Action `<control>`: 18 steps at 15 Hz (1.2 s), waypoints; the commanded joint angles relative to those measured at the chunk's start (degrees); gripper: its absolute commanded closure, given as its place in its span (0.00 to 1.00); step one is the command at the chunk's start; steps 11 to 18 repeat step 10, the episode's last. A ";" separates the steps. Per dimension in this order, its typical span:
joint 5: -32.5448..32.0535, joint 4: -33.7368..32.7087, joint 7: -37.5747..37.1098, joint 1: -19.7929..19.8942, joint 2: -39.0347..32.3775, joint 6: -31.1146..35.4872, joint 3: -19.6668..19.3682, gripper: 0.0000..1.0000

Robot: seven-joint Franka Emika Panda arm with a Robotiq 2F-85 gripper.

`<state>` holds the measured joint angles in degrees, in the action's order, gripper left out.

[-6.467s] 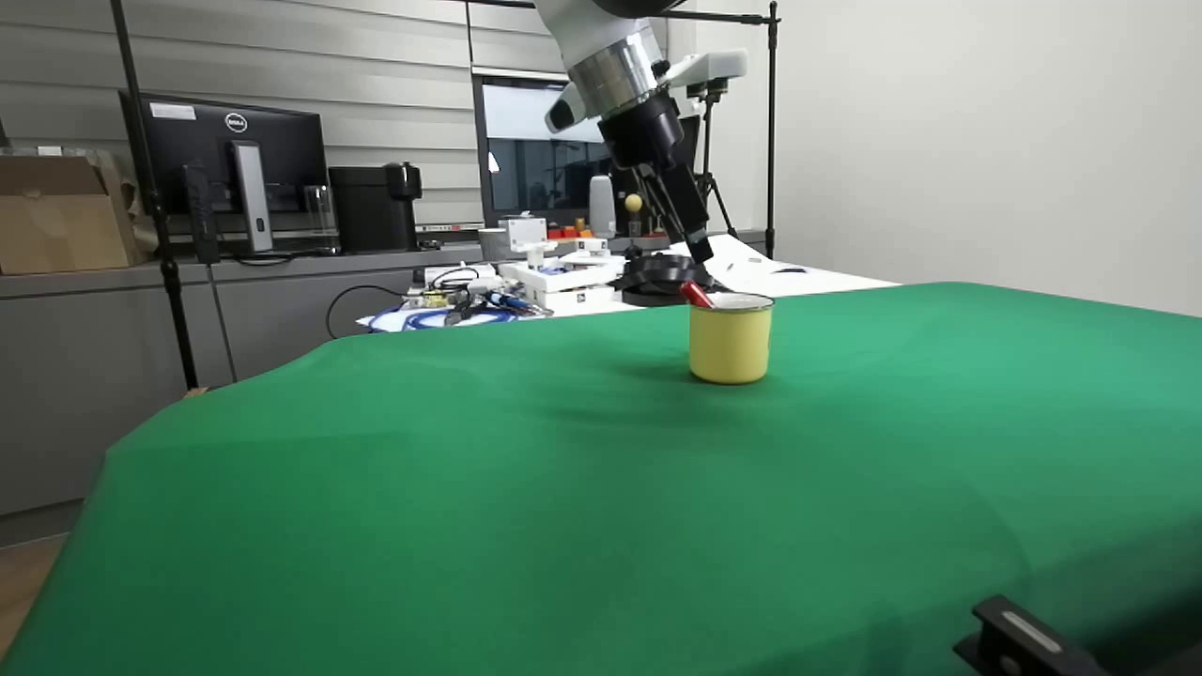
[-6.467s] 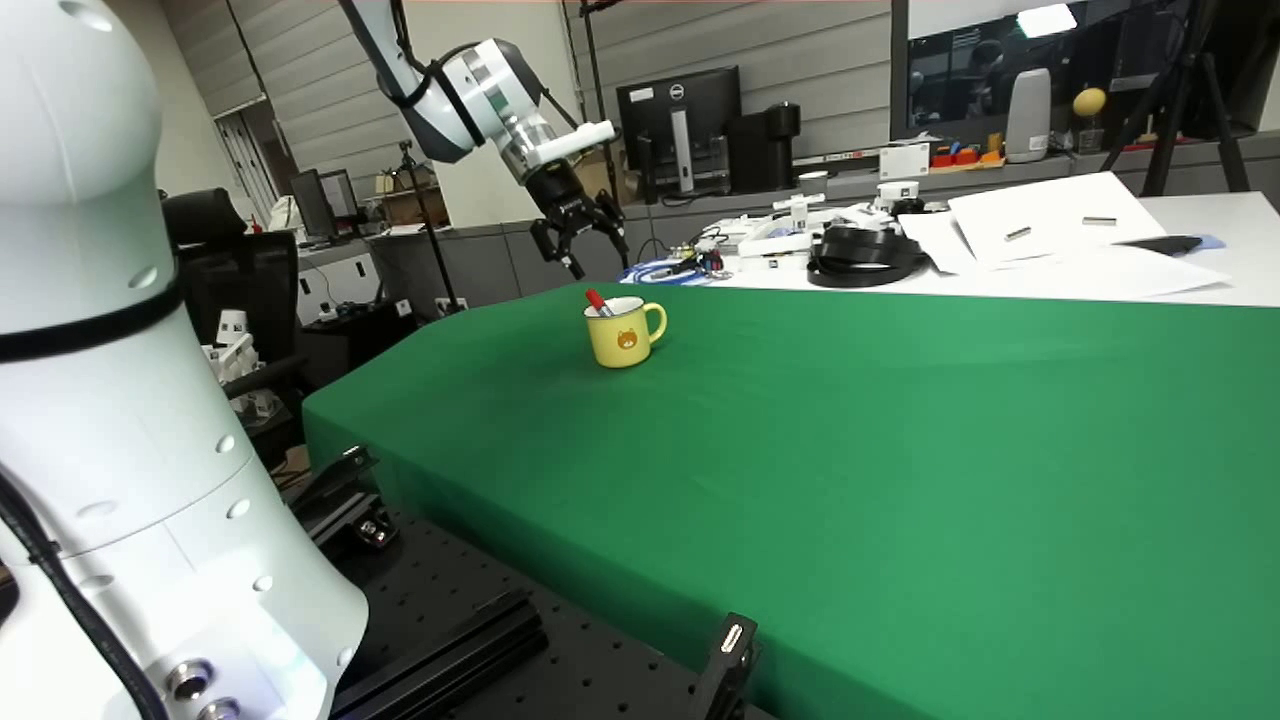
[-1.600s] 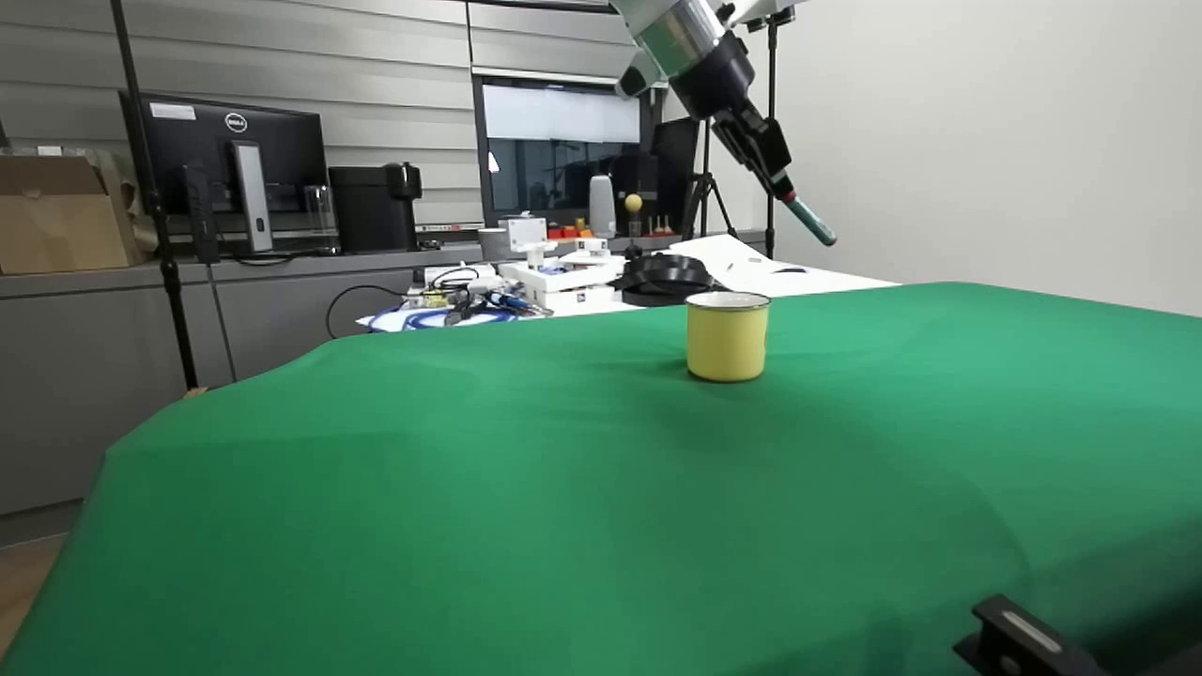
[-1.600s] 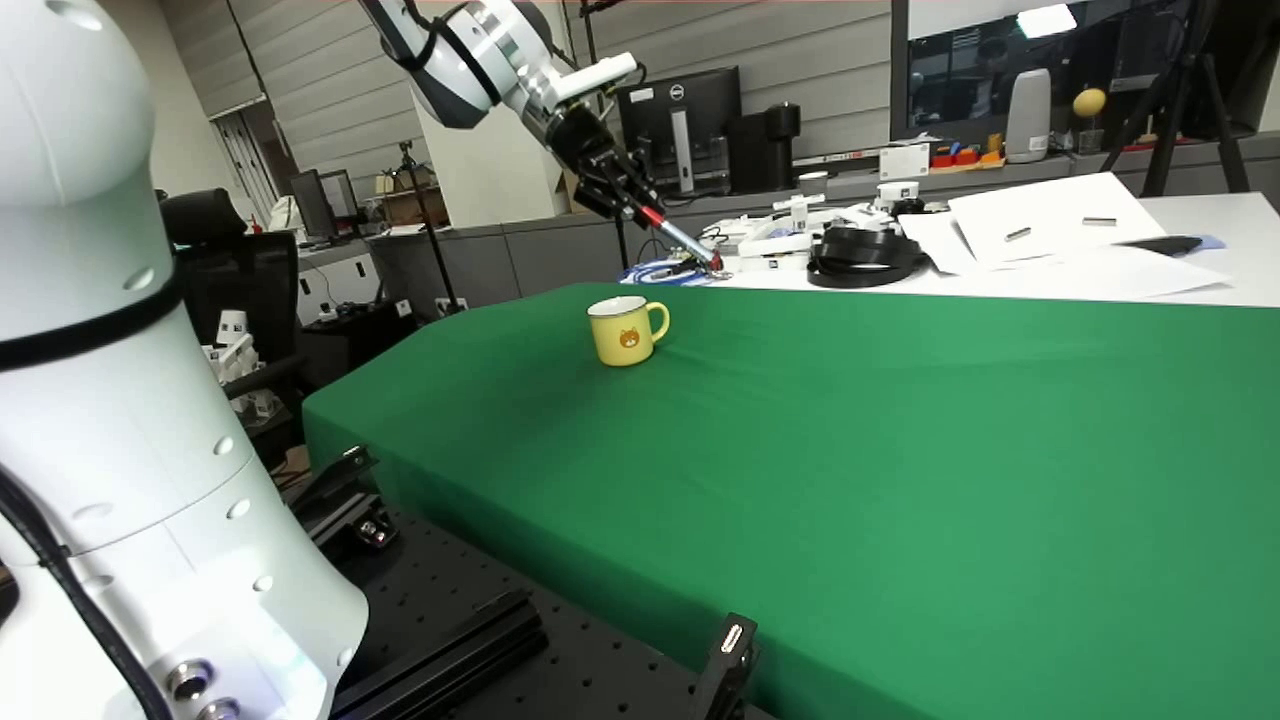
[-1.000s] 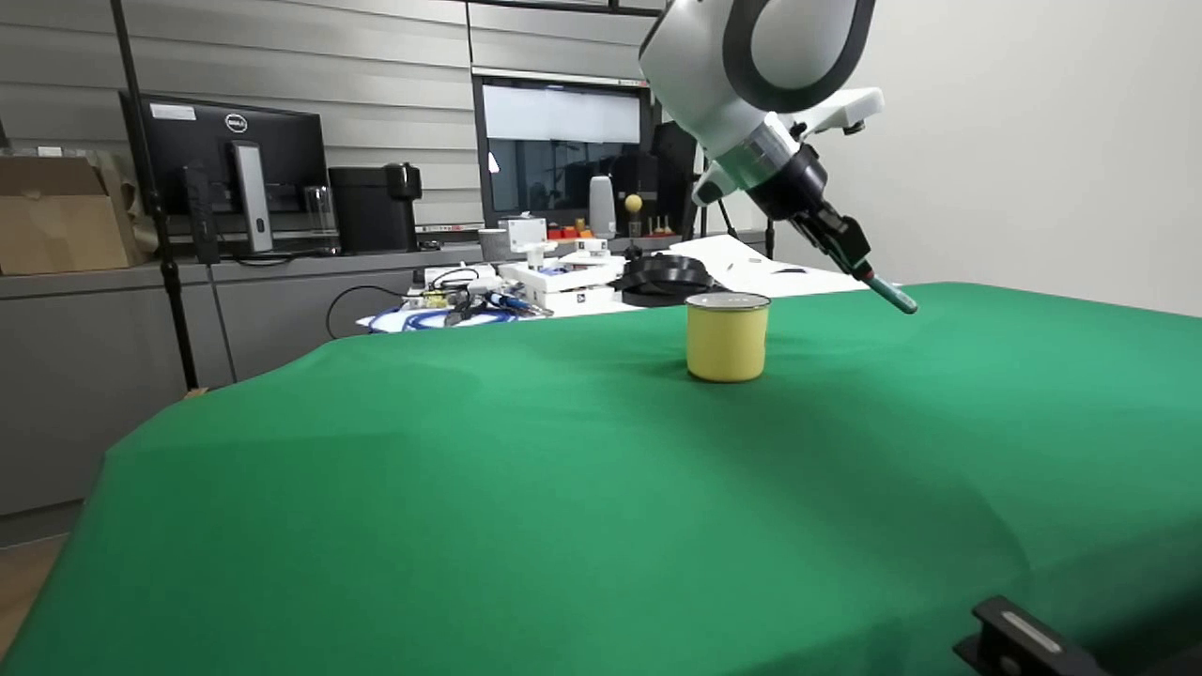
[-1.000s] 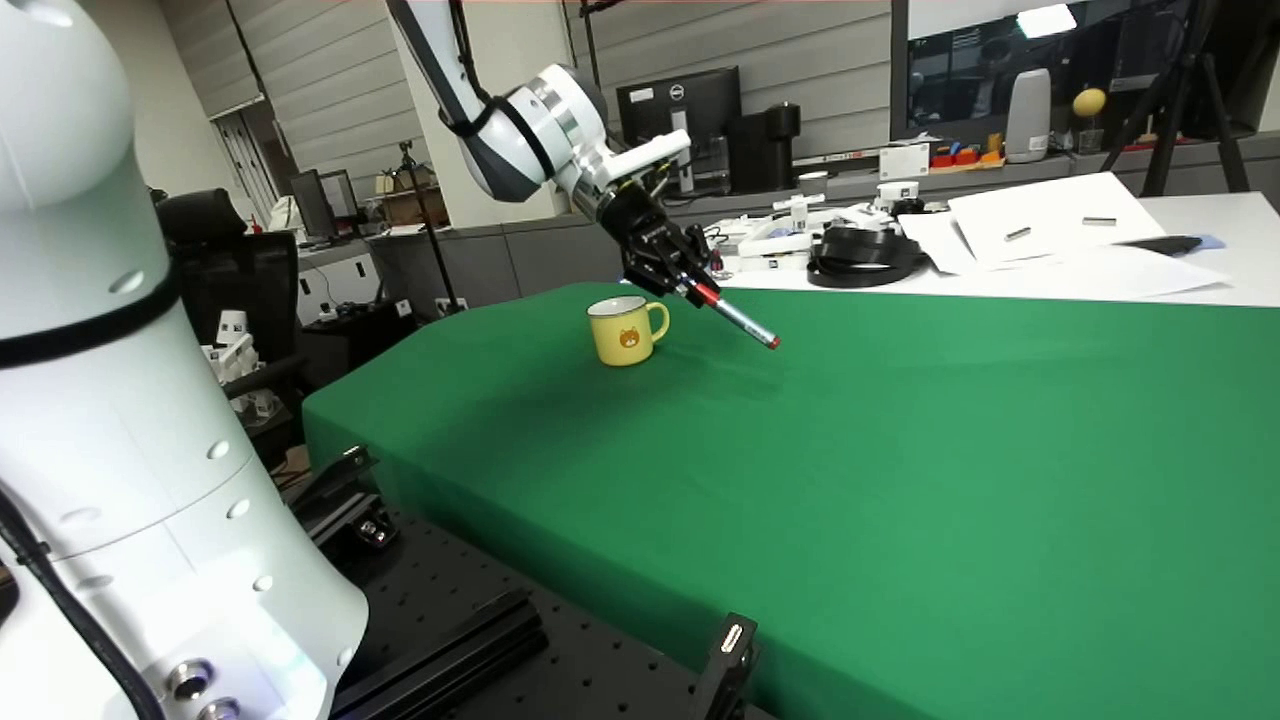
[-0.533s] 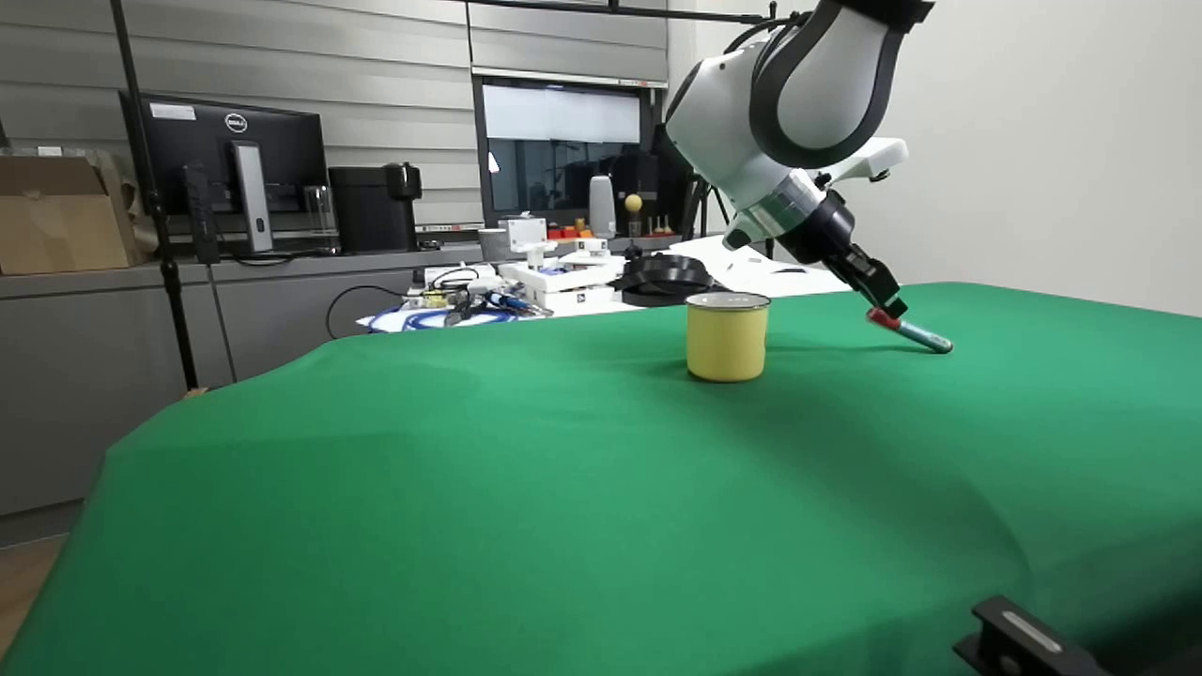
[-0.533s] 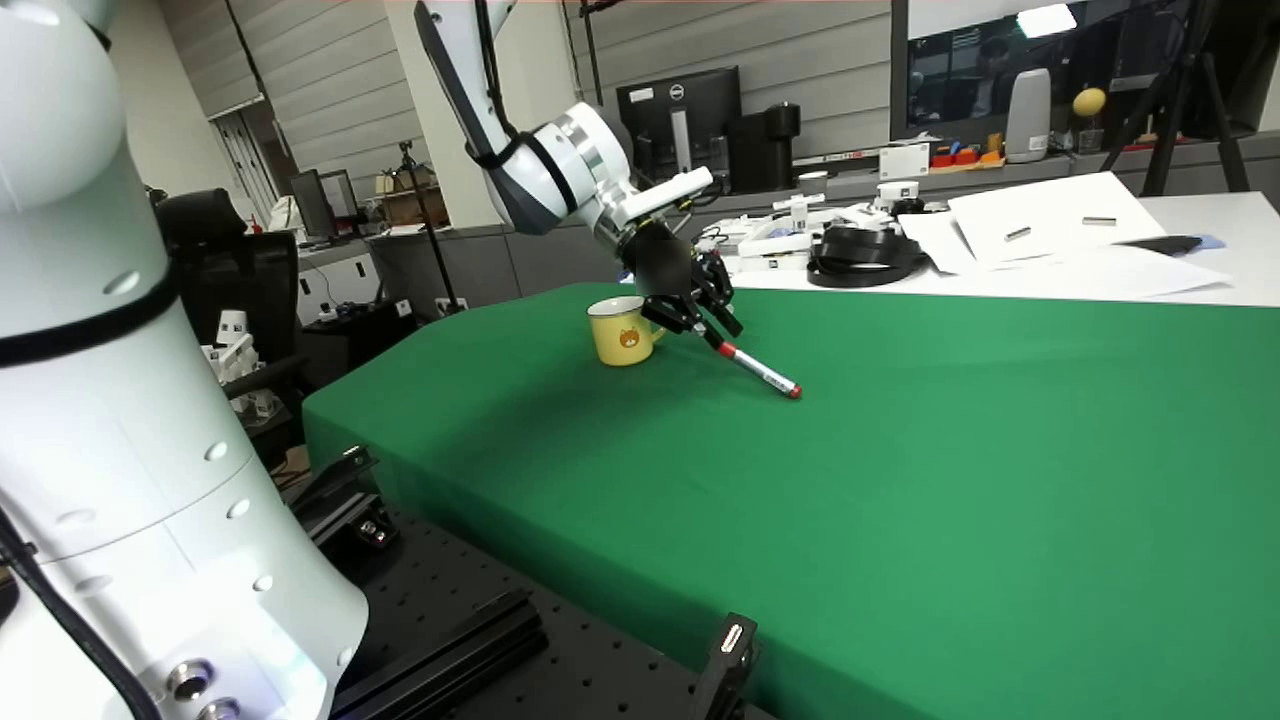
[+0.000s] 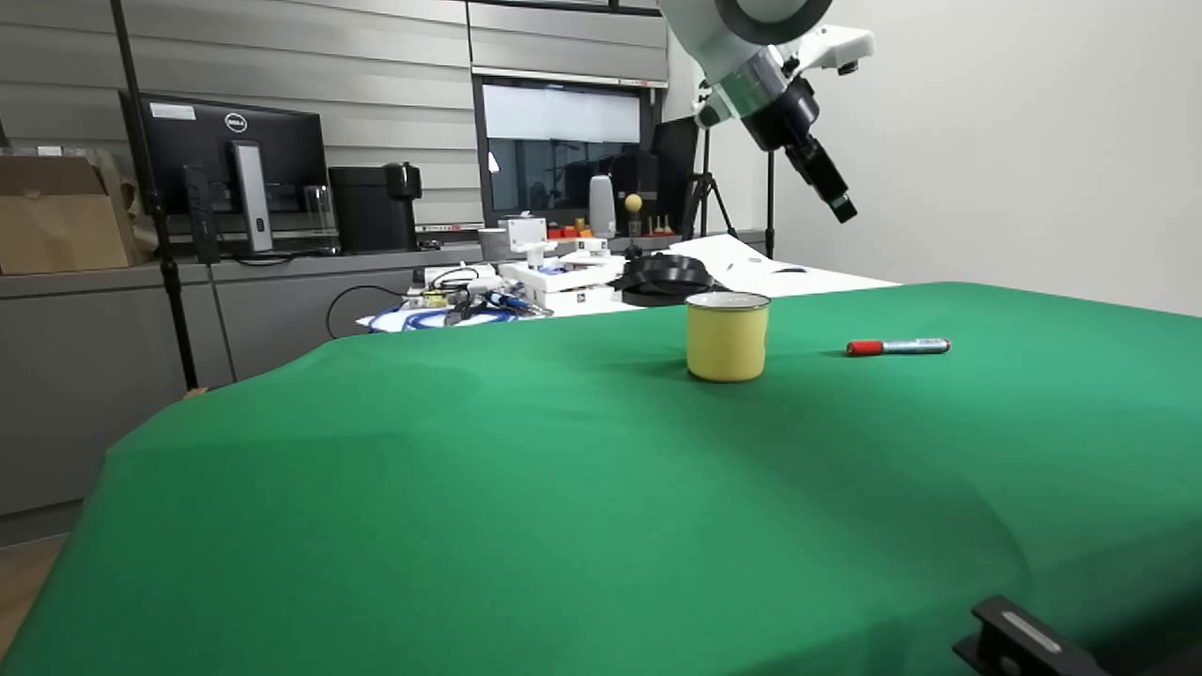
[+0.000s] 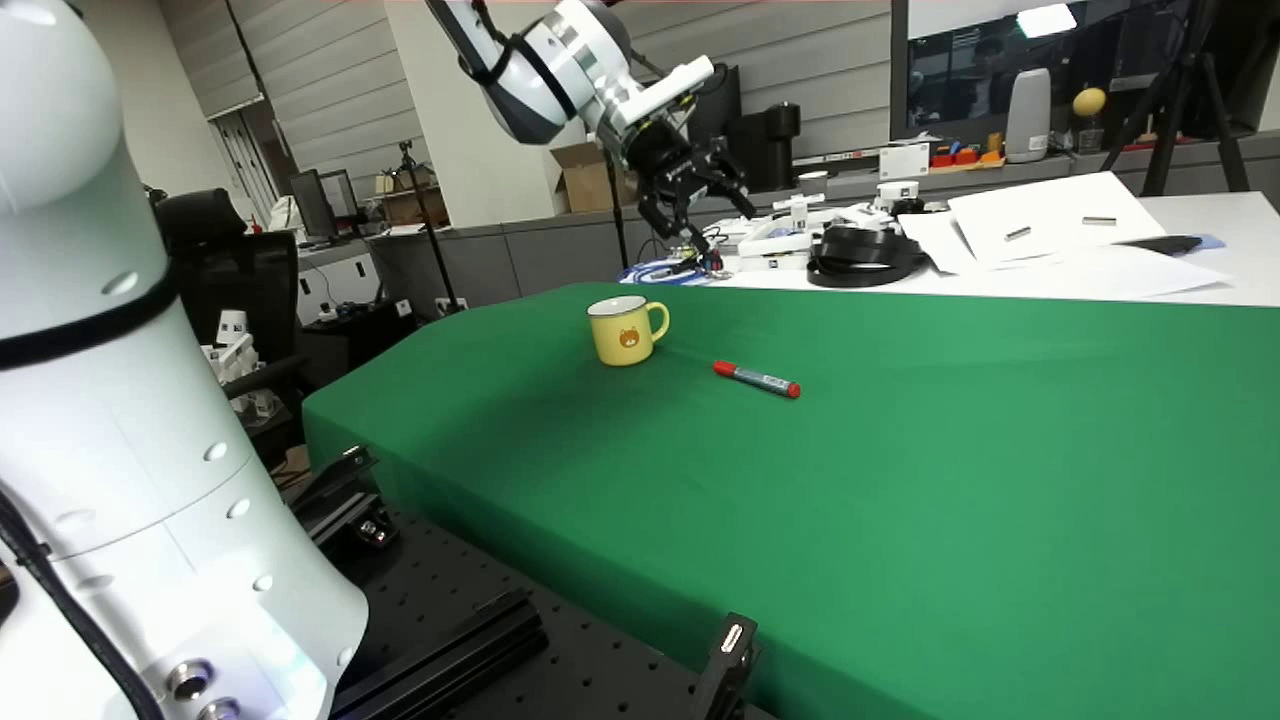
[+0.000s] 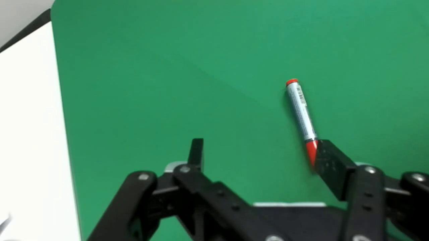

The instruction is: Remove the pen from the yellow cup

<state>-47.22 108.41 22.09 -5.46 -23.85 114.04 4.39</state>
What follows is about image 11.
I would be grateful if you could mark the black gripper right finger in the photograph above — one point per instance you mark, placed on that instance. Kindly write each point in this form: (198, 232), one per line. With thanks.
(371, 201)

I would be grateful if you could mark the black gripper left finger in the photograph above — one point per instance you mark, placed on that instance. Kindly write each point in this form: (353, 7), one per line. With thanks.
(196, 196)

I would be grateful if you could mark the red and white pen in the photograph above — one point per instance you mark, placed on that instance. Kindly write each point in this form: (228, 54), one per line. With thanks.
(301, 108)

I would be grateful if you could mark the green tablecloth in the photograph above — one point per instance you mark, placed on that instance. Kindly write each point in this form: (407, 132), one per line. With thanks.
(179, 68)

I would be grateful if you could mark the white table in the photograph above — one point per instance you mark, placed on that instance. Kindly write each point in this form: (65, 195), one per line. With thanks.
(31, 148)

